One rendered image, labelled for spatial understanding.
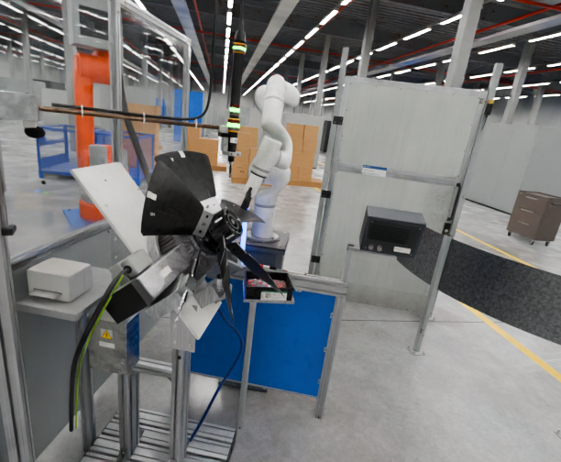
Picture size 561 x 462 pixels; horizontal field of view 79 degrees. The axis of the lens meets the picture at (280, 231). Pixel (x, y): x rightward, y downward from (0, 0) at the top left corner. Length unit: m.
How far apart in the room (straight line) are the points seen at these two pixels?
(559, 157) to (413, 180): 8.24
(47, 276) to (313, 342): 1.27
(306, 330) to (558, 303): 1.46
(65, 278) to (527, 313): 2.43
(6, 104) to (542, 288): 2.59
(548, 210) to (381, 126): 5.03
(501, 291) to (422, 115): 1.47
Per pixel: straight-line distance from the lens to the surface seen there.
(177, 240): 1.24
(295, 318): 1.88
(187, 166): 1.36
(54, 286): 1.50
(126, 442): 1.89
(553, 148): 11.00
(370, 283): 3.38
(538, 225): 7.62
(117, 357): 1.47
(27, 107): 1.20
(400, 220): 1.62
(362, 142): 3.05
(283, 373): 2.09
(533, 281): 2.53
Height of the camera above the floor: 1.58
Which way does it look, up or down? 17 degrees down
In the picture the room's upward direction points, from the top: 7 degrees clockwise
